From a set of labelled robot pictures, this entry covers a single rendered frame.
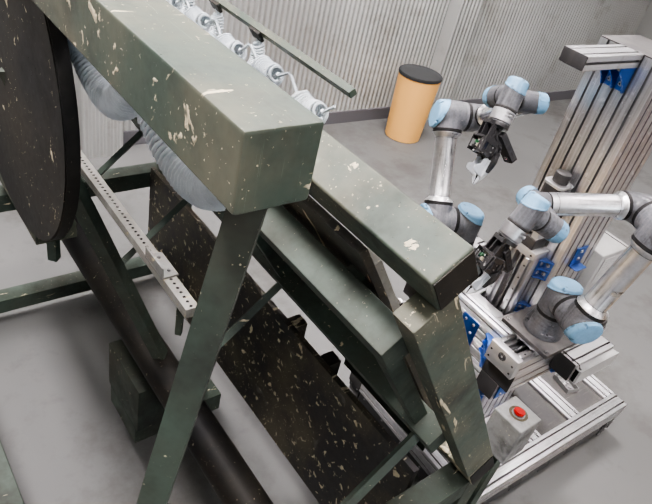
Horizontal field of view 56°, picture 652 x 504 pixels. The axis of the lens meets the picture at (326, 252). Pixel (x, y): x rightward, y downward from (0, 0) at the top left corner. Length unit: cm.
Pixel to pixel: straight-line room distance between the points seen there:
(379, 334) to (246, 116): 70
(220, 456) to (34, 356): 153
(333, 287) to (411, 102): 468
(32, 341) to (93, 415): 58
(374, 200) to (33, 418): 232
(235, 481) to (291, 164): 154
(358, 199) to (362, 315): 25
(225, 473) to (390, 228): 121
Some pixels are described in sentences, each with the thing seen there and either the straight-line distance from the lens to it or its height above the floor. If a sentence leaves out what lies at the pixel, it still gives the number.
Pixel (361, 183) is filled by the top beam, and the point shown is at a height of 191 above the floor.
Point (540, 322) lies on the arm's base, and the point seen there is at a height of 110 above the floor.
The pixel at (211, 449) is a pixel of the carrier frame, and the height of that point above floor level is 72.
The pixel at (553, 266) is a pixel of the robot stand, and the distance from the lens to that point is 257.
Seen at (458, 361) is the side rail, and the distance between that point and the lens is 134.
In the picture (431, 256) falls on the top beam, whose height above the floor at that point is 189.
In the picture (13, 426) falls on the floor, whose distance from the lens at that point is 315.
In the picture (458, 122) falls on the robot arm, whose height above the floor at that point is 156.
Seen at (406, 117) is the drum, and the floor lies 27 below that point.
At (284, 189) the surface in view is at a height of 212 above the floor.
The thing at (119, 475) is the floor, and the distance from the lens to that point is 294.
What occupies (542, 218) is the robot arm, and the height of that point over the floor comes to 163.
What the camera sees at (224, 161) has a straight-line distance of 64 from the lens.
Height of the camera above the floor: 246
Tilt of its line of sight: 35 degrees down
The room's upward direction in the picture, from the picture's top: 14 degrees clockwise
